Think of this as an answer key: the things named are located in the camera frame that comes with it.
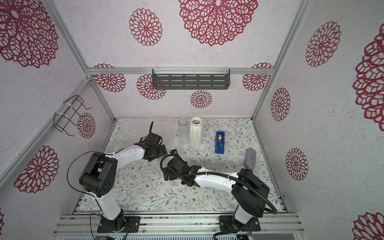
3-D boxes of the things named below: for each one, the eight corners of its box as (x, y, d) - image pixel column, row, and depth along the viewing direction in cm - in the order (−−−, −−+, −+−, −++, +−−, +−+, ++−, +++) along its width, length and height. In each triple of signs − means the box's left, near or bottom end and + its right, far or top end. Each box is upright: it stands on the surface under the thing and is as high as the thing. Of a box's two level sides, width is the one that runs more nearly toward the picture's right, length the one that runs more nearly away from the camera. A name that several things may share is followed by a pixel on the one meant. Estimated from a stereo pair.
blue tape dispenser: (215, 153, 103) (216, 148, 97) (215, 137, 112) (216, 130, 106) (223, 154, 102) (225, 148, 97) (223, 137, 112) (224, 131, 106)
